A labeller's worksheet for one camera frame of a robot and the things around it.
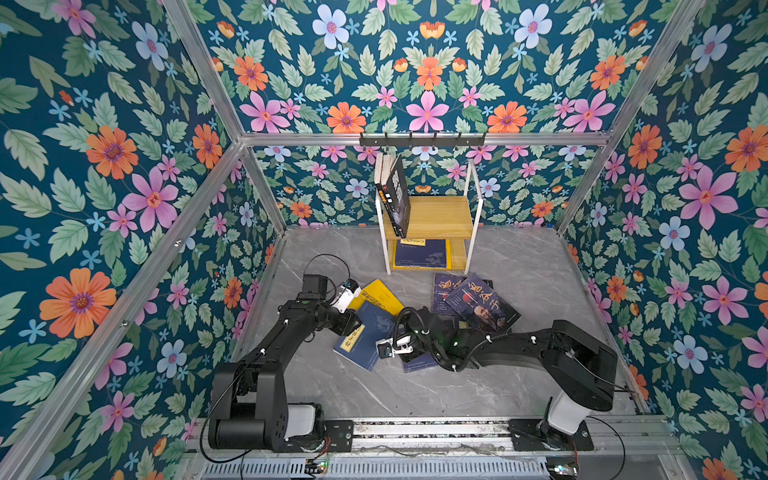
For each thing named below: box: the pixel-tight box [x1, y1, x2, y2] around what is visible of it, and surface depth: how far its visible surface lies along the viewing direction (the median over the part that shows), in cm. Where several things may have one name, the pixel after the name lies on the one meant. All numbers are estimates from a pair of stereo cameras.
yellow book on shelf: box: [393, 239, 452, 270], surface depth 104 cm
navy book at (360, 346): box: [333, 301, 398, 372], surface depth 90 cm
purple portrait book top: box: [443, 273, 521, 332], surface depth 97 cm
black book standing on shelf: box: [374, 152, 405, 239], surface depth 82 cm
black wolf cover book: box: [376, 154, 412, 239], surface depth 83 cm
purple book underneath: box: [432, 273, 466, 315], surface depth 100 cm
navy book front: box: [395, 239, 447, 268], surface depth 107 cm
